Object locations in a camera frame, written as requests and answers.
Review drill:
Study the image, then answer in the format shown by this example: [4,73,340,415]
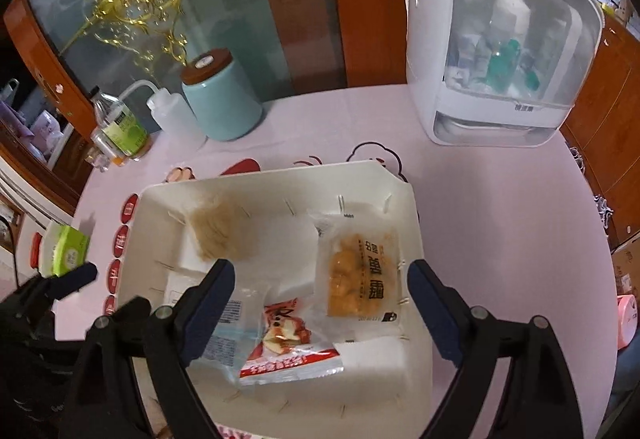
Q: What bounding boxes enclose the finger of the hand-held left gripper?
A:
[47,261,99,301]

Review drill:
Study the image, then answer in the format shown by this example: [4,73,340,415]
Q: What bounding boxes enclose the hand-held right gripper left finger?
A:
[67,259,236,439]

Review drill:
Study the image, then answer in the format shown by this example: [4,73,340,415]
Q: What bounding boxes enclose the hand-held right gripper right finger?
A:
[406,259,585,439]

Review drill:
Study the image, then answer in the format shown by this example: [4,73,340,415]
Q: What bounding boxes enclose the white plastic bin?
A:
[114,160,436,430]

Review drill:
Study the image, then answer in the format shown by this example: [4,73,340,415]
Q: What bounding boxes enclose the clear blue print packet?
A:
[200,286,271,382]

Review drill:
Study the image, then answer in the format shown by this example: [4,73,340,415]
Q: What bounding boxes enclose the green tissue pack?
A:
[42,224,92,277]

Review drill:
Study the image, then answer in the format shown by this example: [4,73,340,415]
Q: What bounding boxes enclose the beige puffed snack packet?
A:
[187,196,251,262]

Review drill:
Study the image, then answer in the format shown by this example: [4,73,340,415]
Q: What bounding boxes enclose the yellow snack packet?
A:
[310,212,406,322]

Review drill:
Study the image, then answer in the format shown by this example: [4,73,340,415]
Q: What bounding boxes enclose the red white snack packet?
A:
[239,296,346,387]

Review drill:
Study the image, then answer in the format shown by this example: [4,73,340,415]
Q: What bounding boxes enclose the pink printed tablecloth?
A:
[50,84,621,439]

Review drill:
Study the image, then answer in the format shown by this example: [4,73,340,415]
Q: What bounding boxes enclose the green label bottle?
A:
[89,86,151,165]

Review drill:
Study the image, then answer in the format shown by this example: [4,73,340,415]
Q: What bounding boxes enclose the white squeeze bottle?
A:
[114,80,208,152]

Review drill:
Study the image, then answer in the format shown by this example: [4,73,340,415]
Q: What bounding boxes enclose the cardboard box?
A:
[610,239,639,297]

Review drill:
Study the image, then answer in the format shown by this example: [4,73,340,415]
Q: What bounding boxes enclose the pink plastic object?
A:
[617,294,639,352]

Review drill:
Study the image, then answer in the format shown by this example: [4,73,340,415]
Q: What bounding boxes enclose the teal canister brown lid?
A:
[180,48,264,142]

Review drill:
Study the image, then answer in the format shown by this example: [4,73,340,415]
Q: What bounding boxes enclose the wooden shelf unit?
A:
[2,0,98,215]

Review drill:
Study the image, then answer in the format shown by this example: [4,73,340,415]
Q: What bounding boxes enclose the teal baby bottle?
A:
[487,39,524,87]

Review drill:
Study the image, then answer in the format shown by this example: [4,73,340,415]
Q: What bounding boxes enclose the wooden cabinet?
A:
[560,26,640,240]

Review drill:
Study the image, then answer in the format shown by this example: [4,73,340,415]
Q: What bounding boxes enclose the white sterilizer cabinet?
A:
[398,0,601,147]

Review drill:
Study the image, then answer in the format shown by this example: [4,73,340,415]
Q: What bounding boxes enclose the white baby bottle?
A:
[487,0,531,50]

